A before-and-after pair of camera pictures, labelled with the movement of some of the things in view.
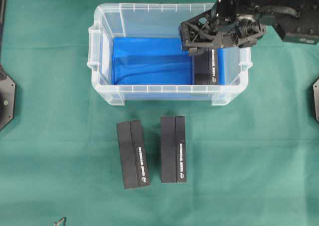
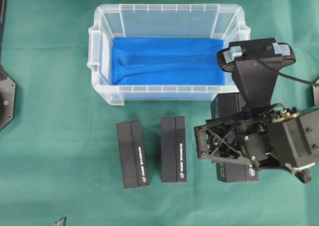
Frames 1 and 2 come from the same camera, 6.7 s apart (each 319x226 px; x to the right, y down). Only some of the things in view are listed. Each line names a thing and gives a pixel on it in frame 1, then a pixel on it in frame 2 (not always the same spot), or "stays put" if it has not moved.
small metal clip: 61,222 stays put
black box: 173,150 stays put
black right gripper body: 210,29 to 249,136
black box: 132,153 stays put
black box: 205,67 to 225,105
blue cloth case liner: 143,61 stays put
